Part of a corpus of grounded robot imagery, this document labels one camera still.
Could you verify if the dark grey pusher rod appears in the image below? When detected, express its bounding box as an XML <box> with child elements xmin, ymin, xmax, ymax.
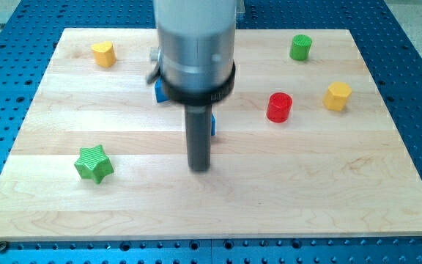
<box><xmin>185</xmin><ymin>106</ymin><xmax>212</xmax><ymax>172</ymax></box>

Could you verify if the yellow heart block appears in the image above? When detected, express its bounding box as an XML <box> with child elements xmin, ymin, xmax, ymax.
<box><xmin>91</xmin><ymin>41</ymin><xmax>116</xmax><ymax>67</ymax></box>

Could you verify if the light wooden board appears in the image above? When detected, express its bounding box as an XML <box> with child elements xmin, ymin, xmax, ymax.
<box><xmin>0</xmin><ymin>29</ymin><xmax>422</xmax><ymax>241</ymax></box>

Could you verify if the blue cube block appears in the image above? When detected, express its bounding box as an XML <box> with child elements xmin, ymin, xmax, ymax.
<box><xmin>155</xmin><ymin>78</ymin><xmax>216</xmax><ymax>136</ymax></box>

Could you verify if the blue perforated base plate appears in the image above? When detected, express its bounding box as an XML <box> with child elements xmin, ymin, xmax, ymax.
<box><xmin>0</xmin><ymin>1</ymin><xmax>422</xmax><ymax>263</ymax></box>

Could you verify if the yellow hexagon block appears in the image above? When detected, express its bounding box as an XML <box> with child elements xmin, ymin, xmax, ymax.
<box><xmin>322</xmin><ymin>81</ymin><xmax>352</xmax><ymax>111</ymax></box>

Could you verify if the green cylinder block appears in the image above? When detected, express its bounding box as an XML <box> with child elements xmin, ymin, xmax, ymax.
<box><xmin>289</xmin><ymin>34</ymin><xmax>312</xmax><ymax>61</ymax></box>

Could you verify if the green star block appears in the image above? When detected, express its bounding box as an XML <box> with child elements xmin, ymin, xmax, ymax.
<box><xmin>74</xmin><ymin>144</ymin><xmax>114</xmax><ymax>184</ymax></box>

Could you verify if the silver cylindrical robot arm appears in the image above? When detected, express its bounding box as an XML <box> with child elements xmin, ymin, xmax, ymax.
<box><xmin>147</xmin><ymin>0</ymin><xmax>237</xmax><ymax>172</ymax></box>

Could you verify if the red cylinder block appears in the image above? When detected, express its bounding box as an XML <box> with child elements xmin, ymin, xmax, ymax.
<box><xmin>266</xmin><ymin>92</ymin><xmax>292</xmax><ymax>123</ymax></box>

